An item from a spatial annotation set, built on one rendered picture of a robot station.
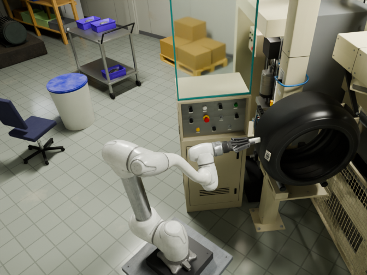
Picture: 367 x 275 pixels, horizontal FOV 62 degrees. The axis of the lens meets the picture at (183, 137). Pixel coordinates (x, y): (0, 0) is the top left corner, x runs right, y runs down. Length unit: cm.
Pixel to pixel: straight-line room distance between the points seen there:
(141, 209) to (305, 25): 139
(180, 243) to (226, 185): 120
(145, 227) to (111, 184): 174
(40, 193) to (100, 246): 106
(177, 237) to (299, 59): 127
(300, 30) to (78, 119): 320
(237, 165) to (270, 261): 84
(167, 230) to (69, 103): 281
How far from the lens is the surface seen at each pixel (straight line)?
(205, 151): 185
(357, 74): 189
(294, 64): 204
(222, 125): 249
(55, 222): 338
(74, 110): 431
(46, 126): 394
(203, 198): 298
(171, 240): 179
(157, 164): 139
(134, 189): 163
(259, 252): 290
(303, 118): 181
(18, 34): 721
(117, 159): 145
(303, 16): 195
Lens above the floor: 244
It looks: 38 degrees down
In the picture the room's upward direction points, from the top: 4 degrees counter-clockwise
